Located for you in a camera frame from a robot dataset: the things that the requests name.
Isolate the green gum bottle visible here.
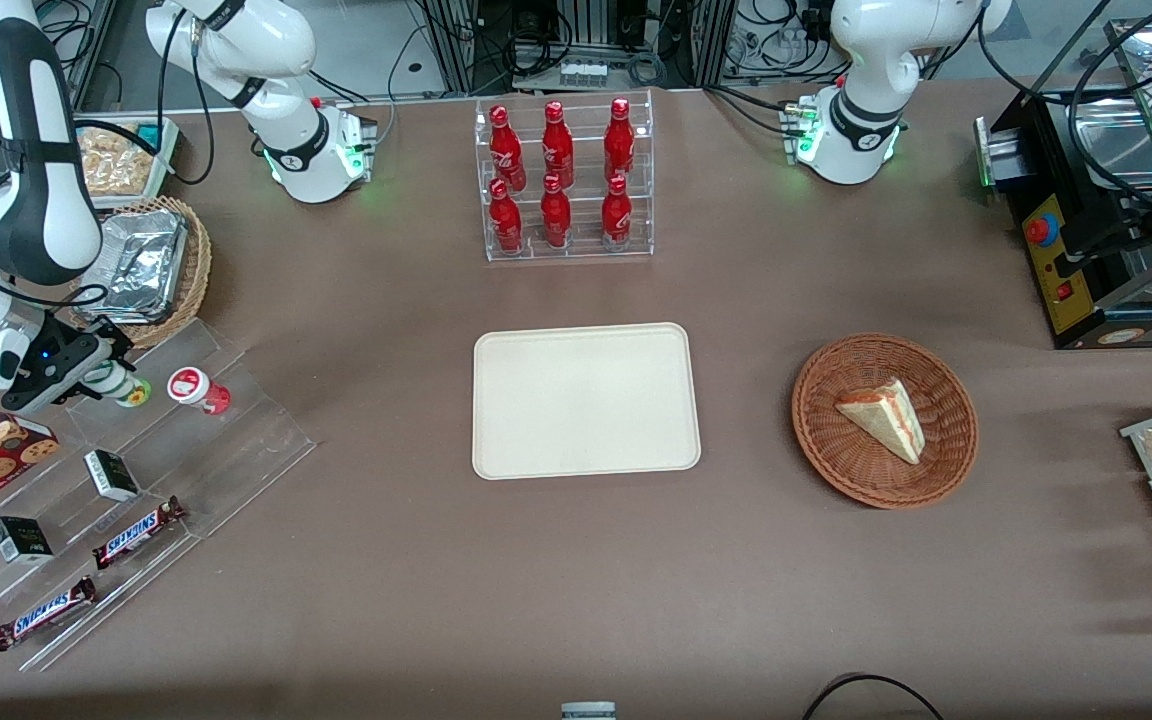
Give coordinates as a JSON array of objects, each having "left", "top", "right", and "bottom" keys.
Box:
[{"left": 86, "top": 362, "right": 152, "bottom": 409}]

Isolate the red gum bottle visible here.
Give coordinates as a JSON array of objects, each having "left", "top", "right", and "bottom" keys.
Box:
[{"left": 167, "top": 367, "right": 232, "bottom": 416}]

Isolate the beige plastic tray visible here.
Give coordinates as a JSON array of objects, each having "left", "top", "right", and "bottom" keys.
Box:
[{"left": 472, "top": 322, "right": 702, "bottom": 481}]

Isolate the small black box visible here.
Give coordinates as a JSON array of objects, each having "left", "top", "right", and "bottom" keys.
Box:
[
  {"left": 84, "top": 449, "right": 141, "bottom": 503},
  {"left": 0, "top": 516, "right": 55, "bottom": 566}
]

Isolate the silver foil container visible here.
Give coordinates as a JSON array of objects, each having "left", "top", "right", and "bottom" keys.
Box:
[{"left": 76, "top": 210, "right": 189, "bottom": 326}]

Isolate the oval wicker basket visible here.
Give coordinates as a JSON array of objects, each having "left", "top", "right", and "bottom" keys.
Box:
[{"left": 69, "top": 196, "right": 213, "bottom": 350}]

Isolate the black machine with red button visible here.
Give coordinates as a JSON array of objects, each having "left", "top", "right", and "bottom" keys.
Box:
[{"left": 976, "top": 15, "right": 1152, "bottom": 351}]

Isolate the clear acrylic stepped display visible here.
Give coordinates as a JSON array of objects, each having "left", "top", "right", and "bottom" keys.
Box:
[{"left": 0, "top": 318, "right": 317, "bottom": 673}]

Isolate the Snickers bar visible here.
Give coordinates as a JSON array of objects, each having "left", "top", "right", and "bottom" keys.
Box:
[
  {"left": 0, "top": 576, "right": 98, "bottom": 653},
  {"left": 91, "top": 496, "right": 187, "bottom": 571}
]

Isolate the clear bag of crackers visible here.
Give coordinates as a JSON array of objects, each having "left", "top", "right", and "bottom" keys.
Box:
[
  {"left": 78, "top": 124, "right": 137, "bottom": 153},
  {"left": 84, "top": 148, "right": 159, "bottom": 197}
]

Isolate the white snack bin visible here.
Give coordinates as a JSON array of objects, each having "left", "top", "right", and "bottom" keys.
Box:
[{"left": 74, "top": 116, "right": 180, "bottom": 213}]

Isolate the wrapped triangle sandwich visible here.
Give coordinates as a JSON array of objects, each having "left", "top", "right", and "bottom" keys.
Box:
[{"left": 834, "top": 377, "right": 927, "bottom": 466}]

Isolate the red cola bottle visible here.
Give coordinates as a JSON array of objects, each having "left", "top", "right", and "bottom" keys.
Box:
[
  {"left": 604, "top": 97, "right": 636, "bottom": 181},
  {"left": 540, "top": 173, "right": 573, "bottom": 249},
  {"left": 541, "top": 100, "right": 575, "bottom": 189},
  {"left": 489, "top": 178, "right": 524, "bottom": 254},
  {"left": 601, "top": 175, "right": 633, "bottom": 248},
  {"left": 488, "top": 104, "right": 527, "bottom": 191}
]

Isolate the round brown wicker basket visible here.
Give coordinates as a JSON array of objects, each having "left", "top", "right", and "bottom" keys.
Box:
[{"left": 791, "top": 332, "right": 980, "bottom": 510}]

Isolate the clear acrylic bottle rack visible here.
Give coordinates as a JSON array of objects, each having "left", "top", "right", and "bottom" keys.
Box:
[{"left": 474, "top": 88, "right": 655, "bottom": 263}]

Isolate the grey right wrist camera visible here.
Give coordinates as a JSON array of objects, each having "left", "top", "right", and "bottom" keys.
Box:
[{"left": 1, "top": 338, "right": 115, "bottom": 416}]

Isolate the black cable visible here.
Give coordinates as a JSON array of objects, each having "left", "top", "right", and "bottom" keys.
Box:
[{"left": 801, "top": 674, "right": 947, "bottom": 720}]

